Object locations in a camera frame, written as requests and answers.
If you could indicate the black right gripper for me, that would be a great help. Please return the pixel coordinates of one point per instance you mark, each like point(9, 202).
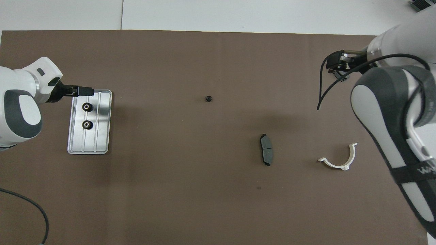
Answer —
point(356, 61)

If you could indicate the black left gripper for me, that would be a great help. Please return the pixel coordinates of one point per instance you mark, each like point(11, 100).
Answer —
point(66, 92)

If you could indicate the black bearing gear white centre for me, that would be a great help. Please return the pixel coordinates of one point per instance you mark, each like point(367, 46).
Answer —
point(87, 107)

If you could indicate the black bearing gear gold centre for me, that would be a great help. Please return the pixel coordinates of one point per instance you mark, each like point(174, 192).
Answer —
point(87, 125)

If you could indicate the small black bearing gear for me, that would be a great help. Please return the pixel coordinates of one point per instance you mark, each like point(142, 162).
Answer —
point(208, 98)

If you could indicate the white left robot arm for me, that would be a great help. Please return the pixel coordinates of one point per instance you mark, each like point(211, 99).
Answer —
point(13, 81)

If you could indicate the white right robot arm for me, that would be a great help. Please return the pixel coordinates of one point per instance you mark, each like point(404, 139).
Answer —
point(381, 102)

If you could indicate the silver ribbed metal tray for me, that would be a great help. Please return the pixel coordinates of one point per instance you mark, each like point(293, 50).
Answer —
point(102, 126)

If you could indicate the dark ribbed metal device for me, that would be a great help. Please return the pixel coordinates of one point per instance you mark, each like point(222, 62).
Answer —
point(419, 4)

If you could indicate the long dark grey brake pad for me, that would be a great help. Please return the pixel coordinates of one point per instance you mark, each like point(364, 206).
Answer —
point(266, 149)

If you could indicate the brown paper table mat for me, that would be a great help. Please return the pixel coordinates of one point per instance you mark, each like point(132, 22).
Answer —
point(190, 153)

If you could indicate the white curved plastic bracket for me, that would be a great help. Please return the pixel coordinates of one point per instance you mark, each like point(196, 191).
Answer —
point(353, 153)

